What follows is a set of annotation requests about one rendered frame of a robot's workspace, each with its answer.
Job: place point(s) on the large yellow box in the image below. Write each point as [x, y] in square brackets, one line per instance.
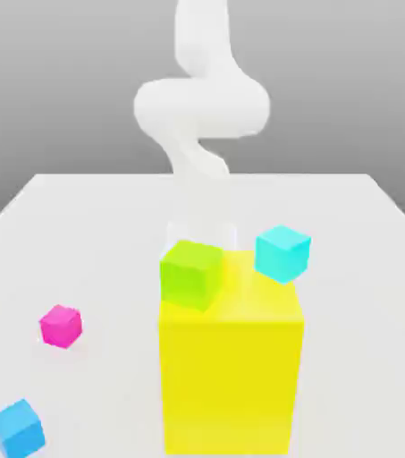
[230, 375]

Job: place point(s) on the small cyan cube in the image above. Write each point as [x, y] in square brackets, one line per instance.
[282, 254]

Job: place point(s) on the small blue cube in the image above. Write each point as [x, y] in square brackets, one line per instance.
[18, 431]

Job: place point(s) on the small magenta cube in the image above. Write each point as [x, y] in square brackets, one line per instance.
[60, 326]

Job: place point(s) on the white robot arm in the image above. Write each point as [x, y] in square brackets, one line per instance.
[202, 107]

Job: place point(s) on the small lime green cube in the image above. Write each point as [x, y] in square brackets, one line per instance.
[189, 275]

